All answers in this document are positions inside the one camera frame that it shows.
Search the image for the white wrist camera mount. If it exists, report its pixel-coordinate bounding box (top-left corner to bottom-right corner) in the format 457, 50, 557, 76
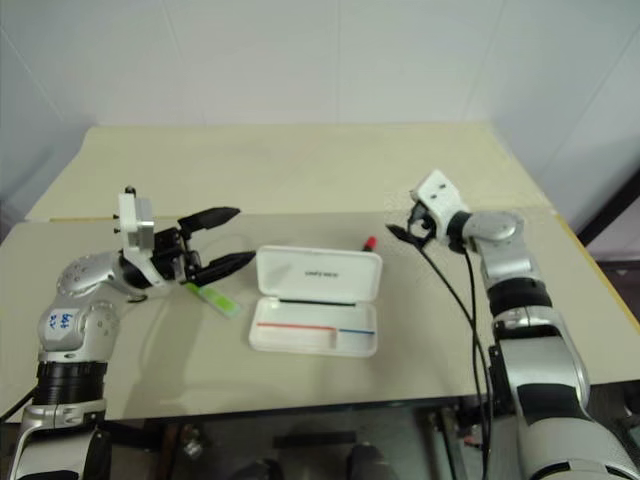
114, 186, 169, 287
409, 169, 472, 237

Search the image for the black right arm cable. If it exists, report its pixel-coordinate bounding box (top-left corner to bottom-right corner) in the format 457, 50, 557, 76
417, 241, 497, 480

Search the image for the white plastic pencil case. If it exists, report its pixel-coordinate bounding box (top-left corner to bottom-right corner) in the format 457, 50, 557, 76
247, 244, 384, 360

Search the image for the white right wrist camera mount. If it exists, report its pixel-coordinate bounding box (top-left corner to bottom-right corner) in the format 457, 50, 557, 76
409, 169, 472, 237

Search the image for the green marker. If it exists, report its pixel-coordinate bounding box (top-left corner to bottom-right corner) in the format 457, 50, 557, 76
185, 281, 243, 322

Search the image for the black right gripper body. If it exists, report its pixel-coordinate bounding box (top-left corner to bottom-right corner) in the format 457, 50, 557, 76
407, 202, 450, 247

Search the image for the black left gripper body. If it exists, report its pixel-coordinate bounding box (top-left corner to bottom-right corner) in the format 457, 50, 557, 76
149, 224, 204, 286

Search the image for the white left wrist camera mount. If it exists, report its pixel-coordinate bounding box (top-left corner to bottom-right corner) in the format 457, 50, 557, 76
114, 186, 169, 287

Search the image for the dark metal frame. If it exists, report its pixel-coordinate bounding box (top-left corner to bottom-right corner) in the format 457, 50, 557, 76
574, 167, 640, 251

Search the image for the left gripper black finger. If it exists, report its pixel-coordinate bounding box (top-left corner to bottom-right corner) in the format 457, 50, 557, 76
176, 205, 243, 237
192, 250, 257, 288

